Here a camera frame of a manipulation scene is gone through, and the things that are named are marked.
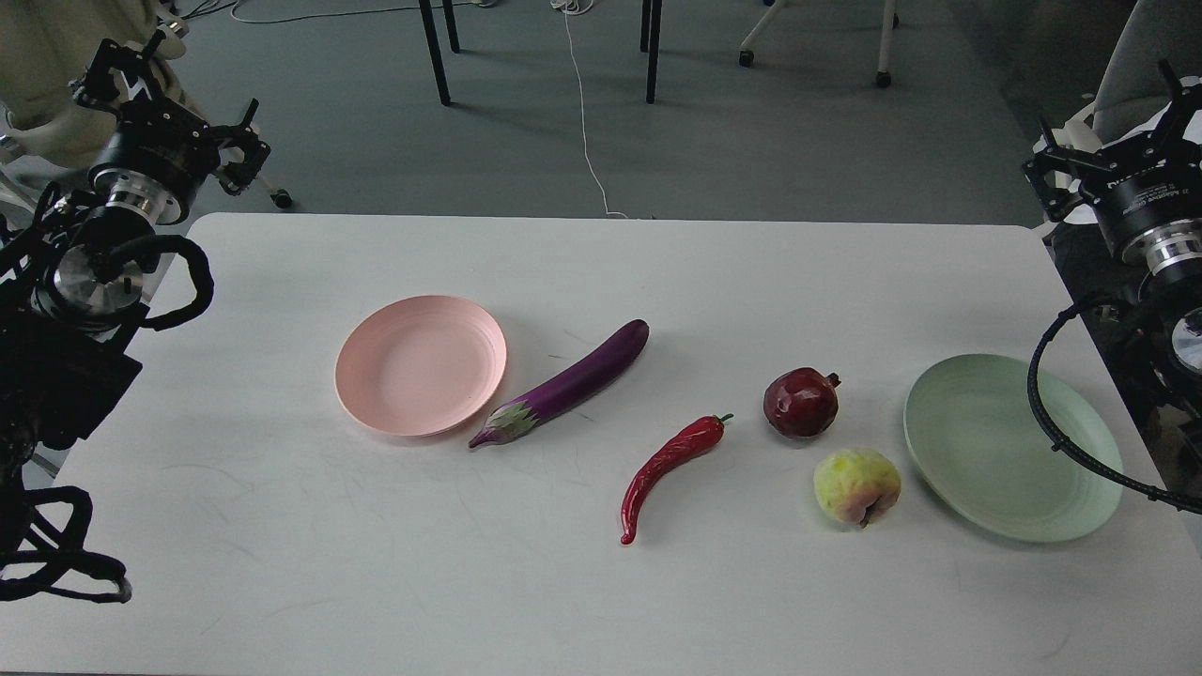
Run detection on grey office chair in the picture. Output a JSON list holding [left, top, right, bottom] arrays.
[[1010, 1, 1201, 143]]

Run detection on pink plastic plate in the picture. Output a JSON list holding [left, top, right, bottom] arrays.
[[334, 295, 508, 438]]

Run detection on white chair base with castors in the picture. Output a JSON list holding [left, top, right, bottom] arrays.
[[737, 1, 902, 89]]

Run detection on green plastic plate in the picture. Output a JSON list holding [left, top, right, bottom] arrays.
[[903, 354, 1123, 544]]

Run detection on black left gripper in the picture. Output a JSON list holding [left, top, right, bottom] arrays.
[[69, 30, 270, 225]]

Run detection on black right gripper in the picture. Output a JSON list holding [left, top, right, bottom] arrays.
[[1022, 57, 1201, 279]]

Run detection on dark red pomegranate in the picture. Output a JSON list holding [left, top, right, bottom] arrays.
[[763, 367, 841, 439]]

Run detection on black table leg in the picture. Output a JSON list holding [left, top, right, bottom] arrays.
[[418, 0, 460, 107], [639, 0, 664, 103]]

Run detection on beige office chair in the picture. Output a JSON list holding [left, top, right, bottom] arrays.
[[0, 0, 294, 209]]

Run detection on white floor cable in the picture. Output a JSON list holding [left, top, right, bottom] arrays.
[[549, 0, 630, 220]]

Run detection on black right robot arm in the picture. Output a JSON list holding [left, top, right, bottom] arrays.
[[1023, 60, 1200, 514]]

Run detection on yellow-green peach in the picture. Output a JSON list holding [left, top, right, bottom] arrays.
[[813, 447, 902, 528]]

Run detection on red chili pepper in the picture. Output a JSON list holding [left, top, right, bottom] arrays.
[[619, 413, 733, 546]]

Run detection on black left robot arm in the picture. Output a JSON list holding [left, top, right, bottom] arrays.
[[1, 26, 270, 604]]

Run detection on purple eggplant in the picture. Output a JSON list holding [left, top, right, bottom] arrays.
[[468, 319, 650, 449]]

